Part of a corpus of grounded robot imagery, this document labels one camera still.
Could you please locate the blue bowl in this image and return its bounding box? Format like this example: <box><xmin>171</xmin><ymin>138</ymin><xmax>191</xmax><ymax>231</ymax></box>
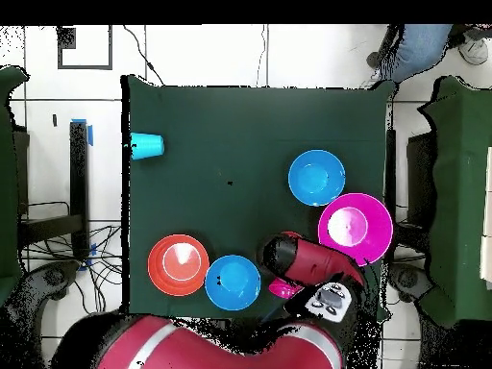
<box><xmin>287</xmin><ymin>149</ymin><xmax>346</xmax><ymax>208</ymax></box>
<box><xmin>204</xmin><ymin>254</ymin><xmax>262</xmax><ymax>311</ymax></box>

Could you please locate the large orange bowl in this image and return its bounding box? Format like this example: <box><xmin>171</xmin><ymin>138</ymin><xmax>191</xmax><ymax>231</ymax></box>
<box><xmin>147</xmin><ymin>234</ymin><xmax>210</xmax><ymax>297</ymax></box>

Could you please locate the small crimson bowl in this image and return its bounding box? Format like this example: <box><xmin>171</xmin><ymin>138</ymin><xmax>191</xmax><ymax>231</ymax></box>
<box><xmin>267</xmin><ymin>277</ymin><xmax>305</xmax><ymax>300</ymax></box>

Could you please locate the light blue cup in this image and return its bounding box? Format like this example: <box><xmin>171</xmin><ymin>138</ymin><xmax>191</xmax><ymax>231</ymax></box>
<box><xmin>129</xmin><ymin>132</ymin><xmax>165</xmax><ymax>161</ymax></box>

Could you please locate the large pink bowl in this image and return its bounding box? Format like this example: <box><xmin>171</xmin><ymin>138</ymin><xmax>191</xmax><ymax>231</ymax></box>
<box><xmin>317</xmin><ymin>192</ymin><xmax>394</xmax><ymax>267</ymax></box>

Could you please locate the dark green table cloth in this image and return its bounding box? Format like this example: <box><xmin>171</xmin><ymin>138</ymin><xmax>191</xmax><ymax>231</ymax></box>
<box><xmin>120</xmin><ymin>74</ymin><xmax>397</xmax><ymax>322</ymax></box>

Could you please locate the blue tape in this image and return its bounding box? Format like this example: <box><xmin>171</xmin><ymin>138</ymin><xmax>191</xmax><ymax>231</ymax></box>
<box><xmin>71</xmin><ymin>117</ymin><xmax>94</xmax><ymax>147</ymax></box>

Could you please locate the black cabinet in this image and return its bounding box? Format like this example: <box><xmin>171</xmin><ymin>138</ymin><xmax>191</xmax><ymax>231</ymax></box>
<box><xmin>406</xmin><ymin>132</ymin><xmax>437</xmax><ymax>232</ymax></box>

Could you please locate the black chair leg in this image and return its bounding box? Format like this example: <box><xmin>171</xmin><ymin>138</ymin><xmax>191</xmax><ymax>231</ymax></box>
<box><xmin>365</xmin><ymin>24</ymin><xmax>405</xmax><ymax>69</ymax></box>

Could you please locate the green cloth covered table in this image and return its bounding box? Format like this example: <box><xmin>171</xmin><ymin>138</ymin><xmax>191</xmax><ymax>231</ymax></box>
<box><xmin>417</xmin><ymin>75</ymin><xmax>492</xmax><ymax>322</ymax></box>
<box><xmin>0</xmin><ymin>64</ymin><xmax>30</xmax><ymax>305</ymax></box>

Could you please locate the person's leg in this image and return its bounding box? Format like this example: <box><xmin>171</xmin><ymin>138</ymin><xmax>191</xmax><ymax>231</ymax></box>
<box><xmin>378</xmin><ymin>24</ymin><xmax>454</xmax><ymax>84</ymax></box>

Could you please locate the white panel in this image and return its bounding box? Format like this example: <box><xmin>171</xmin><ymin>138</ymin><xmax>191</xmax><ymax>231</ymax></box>
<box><xmin>480</xmin><ymin>145</ymin><xmax>492</xmax><ymax>290</ymax></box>

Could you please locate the black stand post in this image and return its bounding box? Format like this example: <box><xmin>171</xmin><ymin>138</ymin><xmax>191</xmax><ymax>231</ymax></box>
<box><xmin>384</xmin><ymin>129</ymin><xmax>397</xmax><ymax>266</ymax></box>

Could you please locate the tangle of black cables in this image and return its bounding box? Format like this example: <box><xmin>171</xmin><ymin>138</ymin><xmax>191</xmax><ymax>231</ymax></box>
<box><xmin>22</xmin><ymin>222</ymin><xmax>124</xmax><ymax>316</ymax></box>

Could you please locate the black stand frame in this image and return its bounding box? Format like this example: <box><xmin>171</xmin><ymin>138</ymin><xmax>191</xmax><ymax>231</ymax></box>
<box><xmin>16</xmin><ymin>120</ymin><xmax>91</xmax><ymax>258</ymax></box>

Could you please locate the black floor cable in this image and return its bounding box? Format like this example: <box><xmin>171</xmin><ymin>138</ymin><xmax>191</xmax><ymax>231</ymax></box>
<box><xmin>122</xmin><ymin>25</ymin><xmax>166</xmax><ymax>86</ymax></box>

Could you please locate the black pedestal leg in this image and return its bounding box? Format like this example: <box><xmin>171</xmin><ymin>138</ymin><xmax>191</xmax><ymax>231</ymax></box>
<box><xmin>386</xmin><ymin>262</ymin><xmax>434</xmax><ymax>306</ymax></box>
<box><xmin>7</xmin><ymin>259</ymin><xmax>82</xmax><ymax>320</ymax></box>

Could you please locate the black square frame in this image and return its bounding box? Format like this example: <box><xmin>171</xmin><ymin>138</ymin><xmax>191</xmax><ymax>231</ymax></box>
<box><xmin>56</xmin><ymin>25</ymin><xmax>113</xmax><ymax>71</ymax></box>

